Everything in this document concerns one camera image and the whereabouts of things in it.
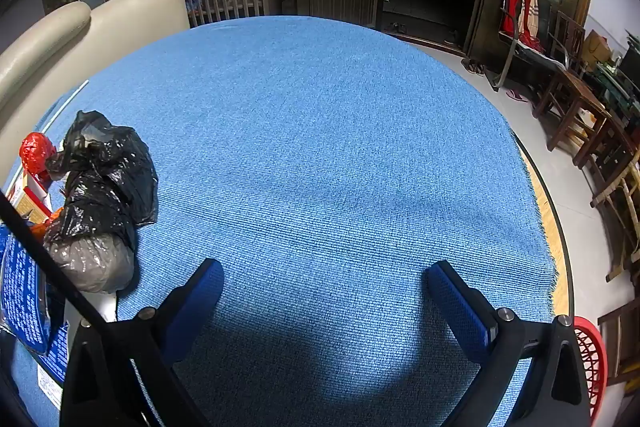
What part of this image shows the black plastic bag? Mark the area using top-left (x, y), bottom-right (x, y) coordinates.
top-left (44, 109), bottom-right (160, 254)

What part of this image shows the orange wrapper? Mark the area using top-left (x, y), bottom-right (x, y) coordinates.
top-left (29, 206), bottom-right (65, 234)

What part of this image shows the brown cardboard box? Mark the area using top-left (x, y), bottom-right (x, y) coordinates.
top-left (582, 29), bottom-right (614, 64)

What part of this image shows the red plastic mesh basket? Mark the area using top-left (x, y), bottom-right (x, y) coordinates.
top-left (572, 315), bottom-right (609, 426)

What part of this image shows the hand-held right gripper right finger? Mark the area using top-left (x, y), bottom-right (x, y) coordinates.
top-left (425, 260), bottom-right (594, 427)

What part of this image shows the red garment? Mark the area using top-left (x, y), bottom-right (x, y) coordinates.
top-left (501, 0), bottom-right (547, 54)

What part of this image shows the red plastic bag ball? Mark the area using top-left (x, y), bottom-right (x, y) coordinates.
top-left (19, 132), bottom-right (59, 186)

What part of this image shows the rattan chair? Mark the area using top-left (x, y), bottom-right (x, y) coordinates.
top-left (589, 141), bottom-right (640, 284)

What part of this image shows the blue white printed packet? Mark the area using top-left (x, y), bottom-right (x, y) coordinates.
top-left (37, 321), bottom-right (72, 404)

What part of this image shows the thin white strip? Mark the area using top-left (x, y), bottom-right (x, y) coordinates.
top-left (37, 79), bottom-right (91, 134)

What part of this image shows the cluttered green desk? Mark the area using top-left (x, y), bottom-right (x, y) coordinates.
top-left (594, 34), bottom-right (640, 120)

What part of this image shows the large wooden stool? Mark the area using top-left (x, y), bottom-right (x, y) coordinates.
top-left (532, 69), bottom-right (612, 154)

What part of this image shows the blue tablecloth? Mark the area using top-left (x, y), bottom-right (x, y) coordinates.
top-left (0, 16), bottom-right (559, 427)

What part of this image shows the beige striped cloth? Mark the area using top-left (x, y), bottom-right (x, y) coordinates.
top-left (518, 0), bottom-right (542, 40)

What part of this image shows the black cable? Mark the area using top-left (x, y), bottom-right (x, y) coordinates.
top-left (0, 191), bottom-right (157, 427)

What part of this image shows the round wooden table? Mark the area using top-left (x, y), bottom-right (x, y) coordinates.
top-left (512, 129), bottom-right (576, 324)

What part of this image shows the metal frame chair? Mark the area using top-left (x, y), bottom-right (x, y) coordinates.
top-left (492, 0), bottom-right (572, 94)

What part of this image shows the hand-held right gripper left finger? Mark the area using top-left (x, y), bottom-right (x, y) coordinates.
top-left (60, 258), bottom-right (225, 427)

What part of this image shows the grey plastic bag ball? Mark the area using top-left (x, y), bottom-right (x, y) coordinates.
top-left (42, 233), bottom-right (139, 294)

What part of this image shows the beige leather sofa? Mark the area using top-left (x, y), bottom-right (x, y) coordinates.
top-left (0, 0), bottom-right (191, 188)

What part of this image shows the dark wooden armchair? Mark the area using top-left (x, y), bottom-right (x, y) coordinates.
top-left (547, 9), bottom-right (587, 74)

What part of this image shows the red white small carton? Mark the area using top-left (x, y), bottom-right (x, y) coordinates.
top-left (9, 171), bottom-right (54, 227)

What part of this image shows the small wooden stool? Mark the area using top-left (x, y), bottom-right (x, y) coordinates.
top-left (572, 106), bottom-right (633, 170)

